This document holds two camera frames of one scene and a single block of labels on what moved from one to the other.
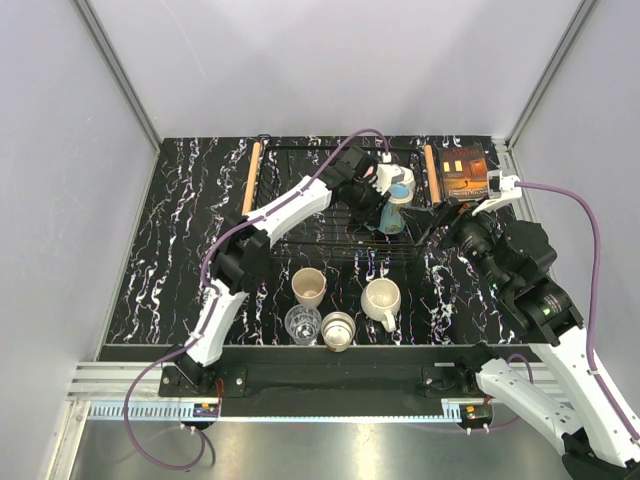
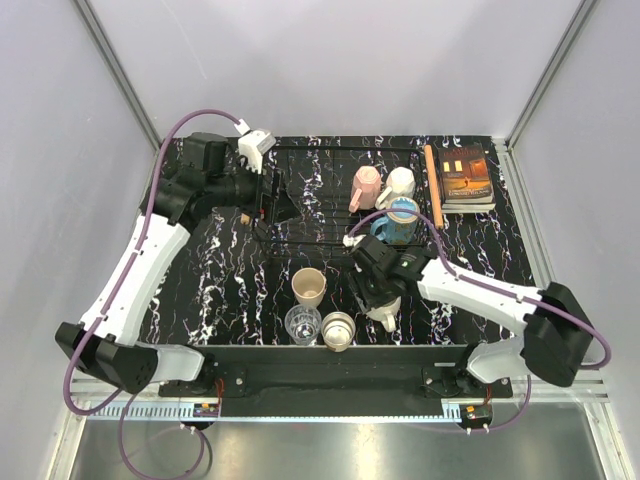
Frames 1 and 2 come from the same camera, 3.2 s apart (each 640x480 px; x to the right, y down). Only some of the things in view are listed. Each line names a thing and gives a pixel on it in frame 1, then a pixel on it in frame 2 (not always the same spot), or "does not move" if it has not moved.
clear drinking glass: (303, 323) does not move
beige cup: (308, 285) does not move
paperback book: (464, 173) does not move
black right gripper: (424, 219) → (355, 277)
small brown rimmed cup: (338, 329) does not move
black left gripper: (371, 215) → (285, 208)
